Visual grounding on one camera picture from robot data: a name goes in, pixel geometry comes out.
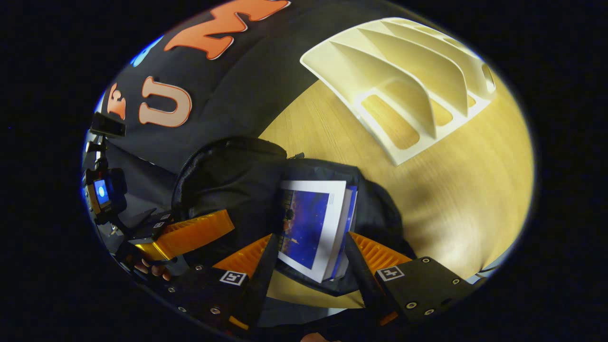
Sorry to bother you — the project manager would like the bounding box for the black schoolbag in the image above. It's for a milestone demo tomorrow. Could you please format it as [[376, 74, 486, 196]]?
[[171, 136, 418, 298]]

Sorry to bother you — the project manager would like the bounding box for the blue cover book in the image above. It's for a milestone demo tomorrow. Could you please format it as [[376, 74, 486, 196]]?
[[277, 180, 359, 284]]

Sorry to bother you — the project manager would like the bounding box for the white bookshelf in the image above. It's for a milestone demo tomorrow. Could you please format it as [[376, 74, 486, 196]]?
[[299, 18, 498, 167]]

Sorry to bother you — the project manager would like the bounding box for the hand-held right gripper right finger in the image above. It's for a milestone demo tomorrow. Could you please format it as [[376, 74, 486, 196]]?
[[343, 231, 486, 327]]

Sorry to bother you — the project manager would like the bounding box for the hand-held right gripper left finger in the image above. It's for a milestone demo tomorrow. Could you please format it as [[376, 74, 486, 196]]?
[[161, 232, 281, 333]]

